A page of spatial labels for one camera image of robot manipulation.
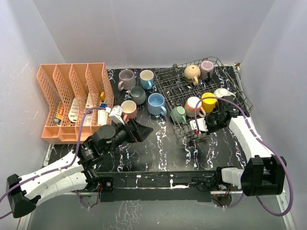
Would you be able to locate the light blue ribbed mug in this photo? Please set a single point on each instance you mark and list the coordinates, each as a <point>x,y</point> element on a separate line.
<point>156,104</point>

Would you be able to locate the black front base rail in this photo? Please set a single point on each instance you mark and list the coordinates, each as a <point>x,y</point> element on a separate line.
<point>162,186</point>

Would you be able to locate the orange plastic file organizer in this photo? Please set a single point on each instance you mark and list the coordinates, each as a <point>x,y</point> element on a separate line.
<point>71,89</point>

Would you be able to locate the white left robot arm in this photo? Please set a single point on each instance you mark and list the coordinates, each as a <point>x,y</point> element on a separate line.
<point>72,172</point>

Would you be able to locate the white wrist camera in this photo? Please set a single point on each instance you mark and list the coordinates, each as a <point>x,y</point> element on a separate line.
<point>199,126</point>
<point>115,114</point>

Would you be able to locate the pink mug white interior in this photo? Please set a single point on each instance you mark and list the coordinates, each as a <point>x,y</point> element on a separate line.
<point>129,110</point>

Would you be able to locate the tan glazed round mug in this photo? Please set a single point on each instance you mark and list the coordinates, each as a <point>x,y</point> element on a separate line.
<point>192,74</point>

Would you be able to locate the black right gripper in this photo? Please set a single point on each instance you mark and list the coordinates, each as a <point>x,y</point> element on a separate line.
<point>206,119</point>

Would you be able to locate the peach pink mug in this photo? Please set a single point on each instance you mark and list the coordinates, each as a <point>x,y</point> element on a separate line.
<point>190,107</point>

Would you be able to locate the lilac mug at back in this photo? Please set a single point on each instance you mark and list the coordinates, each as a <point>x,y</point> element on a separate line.
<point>126,80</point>

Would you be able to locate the green teal mug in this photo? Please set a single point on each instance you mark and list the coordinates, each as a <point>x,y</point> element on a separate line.
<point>178,114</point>

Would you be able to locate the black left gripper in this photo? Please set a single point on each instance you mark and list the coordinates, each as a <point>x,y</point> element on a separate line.
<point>135,131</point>

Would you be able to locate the lavender textured mug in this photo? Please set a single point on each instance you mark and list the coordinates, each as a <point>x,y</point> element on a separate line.
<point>207,68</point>

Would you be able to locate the white speckled ceramic mug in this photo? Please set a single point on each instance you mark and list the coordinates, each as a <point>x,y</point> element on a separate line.
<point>221,92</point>

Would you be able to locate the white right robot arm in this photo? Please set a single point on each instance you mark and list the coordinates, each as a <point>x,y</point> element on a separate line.
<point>265,171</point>

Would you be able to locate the grey wire dish rack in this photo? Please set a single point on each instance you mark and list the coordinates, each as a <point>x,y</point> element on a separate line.
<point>176,90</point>

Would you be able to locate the grey mug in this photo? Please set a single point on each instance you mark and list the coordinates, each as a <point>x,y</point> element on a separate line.
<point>137,94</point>

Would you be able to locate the yellow mug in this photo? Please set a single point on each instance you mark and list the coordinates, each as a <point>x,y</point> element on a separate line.
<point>209,102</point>

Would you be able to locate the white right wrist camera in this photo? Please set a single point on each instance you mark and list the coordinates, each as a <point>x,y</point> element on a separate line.
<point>199,126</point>

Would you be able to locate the blue mug white interior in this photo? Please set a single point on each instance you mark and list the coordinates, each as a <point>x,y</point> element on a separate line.
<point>147,79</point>

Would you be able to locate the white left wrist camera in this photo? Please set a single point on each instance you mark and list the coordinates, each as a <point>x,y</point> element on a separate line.
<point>115,114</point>

